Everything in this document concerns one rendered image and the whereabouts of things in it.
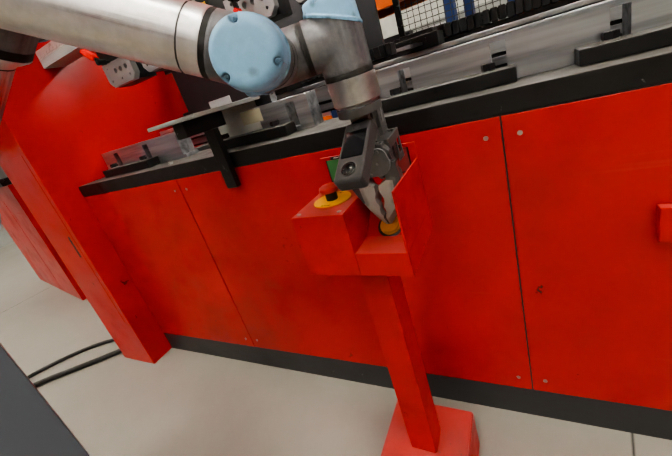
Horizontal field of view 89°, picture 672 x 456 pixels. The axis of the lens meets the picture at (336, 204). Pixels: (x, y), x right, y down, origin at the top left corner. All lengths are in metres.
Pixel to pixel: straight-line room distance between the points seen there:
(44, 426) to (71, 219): 1.04
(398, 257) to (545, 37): 0.53
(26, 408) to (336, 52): 0.74
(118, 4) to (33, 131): 1.34
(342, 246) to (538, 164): 0.42
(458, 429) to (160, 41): 0.99
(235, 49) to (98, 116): 1.52
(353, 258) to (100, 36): 0.44
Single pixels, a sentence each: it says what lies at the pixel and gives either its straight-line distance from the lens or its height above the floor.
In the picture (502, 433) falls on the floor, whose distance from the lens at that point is 1.18.
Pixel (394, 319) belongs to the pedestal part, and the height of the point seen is 0.52.
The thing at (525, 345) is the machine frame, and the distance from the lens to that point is 1.03.
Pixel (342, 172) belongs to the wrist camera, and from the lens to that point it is 0.48.
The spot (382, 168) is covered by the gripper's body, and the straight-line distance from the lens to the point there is 0.54.
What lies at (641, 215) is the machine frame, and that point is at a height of 0.60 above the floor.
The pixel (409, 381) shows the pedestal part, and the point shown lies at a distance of 0.84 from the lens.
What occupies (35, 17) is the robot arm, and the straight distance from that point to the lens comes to 0.48.
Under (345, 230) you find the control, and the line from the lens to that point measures 0.56.
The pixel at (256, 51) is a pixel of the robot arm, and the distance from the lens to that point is 0.37.
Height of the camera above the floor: 0.98
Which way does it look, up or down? 20 degrees down
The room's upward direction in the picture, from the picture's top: 17 degrees counter-clockwise
